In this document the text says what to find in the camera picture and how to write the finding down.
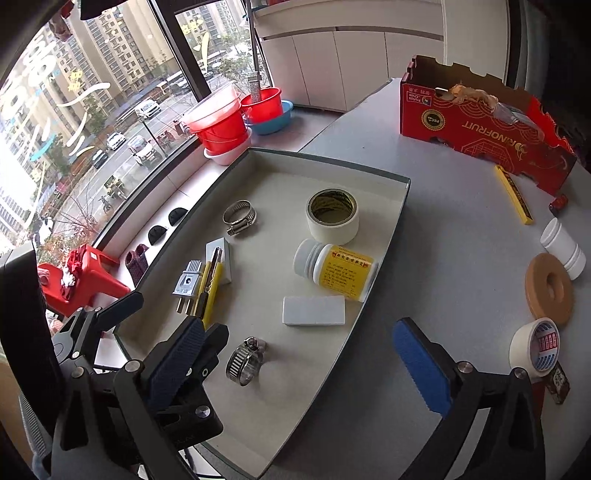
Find yellow blade case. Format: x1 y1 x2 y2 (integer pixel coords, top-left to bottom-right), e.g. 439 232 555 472
494 165 534 225

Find blue plastic basin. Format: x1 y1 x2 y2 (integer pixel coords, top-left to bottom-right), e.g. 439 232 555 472
245 100 294 136

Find white rectangular block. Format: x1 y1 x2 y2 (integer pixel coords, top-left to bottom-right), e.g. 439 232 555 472
205 237 232 284
283 295 346 328

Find tan foam ring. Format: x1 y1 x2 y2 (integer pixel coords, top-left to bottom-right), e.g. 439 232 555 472
525 253 574 326

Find white cabinet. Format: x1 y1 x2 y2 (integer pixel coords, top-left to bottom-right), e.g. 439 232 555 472
252 0 446 114

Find yellow utility knife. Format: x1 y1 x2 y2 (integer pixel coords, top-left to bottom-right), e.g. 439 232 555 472
187 247 227 330

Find red plastic basin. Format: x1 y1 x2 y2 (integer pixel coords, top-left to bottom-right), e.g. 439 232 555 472
240 88 283 124

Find white bottle yellow label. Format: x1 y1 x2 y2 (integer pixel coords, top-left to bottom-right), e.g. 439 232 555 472
293 239 379 303

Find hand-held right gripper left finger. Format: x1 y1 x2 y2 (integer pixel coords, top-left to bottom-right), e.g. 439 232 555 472
48 318 207 480

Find maroon knitted slippers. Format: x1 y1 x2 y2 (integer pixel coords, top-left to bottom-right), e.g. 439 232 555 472
124 244 151 284

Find printed dark card box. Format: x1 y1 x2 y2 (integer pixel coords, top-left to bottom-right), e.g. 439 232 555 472
545 362 571 405

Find metal pole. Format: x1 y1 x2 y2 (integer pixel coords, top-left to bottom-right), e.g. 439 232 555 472
244 0 262 107

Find small beige tape roll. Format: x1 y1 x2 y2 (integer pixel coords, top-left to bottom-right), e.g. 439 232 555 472
305 187 361 245

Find grey shallow tray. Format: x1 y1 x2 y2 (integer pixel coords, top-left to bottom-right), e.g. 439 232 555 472
113 148 411 478

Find white cylindrical jar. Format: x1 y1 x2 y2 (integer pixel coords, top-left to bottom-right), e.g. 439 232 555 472
540 218 587 281

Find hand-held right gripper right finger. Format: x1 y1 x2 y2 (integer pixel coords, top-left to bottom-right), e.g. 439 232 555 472
392 317 549 480

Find wide beige tape roll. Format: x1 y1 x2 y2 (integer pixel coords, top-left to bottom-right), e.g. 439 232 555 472
509 318 561 384

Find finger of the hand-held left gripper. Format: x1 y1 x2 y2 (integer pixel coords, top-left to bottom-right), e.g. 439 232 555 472
174 324 230 403
51 291 145 370

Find white plug adapter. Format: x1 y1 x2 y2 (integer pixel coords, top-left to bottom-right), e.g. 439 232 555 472
173 259 204 315

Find stack of red basins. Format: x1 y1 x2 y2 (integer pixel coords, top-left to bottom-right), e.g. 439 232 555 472
182 83 252 153

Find red plastic stool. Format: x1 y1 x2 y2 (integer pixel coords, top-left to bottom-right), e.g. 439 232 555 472
37 244 132 319

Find red cardboard box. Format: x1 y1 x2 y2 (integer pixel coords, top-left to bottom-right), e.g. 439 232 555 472
399 55 578 197

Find metal hose clamp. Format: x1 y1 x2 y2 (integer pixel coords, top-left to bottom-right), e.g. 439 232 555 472
225 337 266 386
222 200 257 237

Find white plastic basin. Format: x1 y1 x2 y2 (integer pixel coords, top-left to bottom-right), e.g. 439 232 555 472
203 129 254 166

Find beige crumpled material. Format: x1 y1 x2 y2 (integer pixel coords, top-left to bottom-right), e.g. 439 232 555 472
436 83 499 109

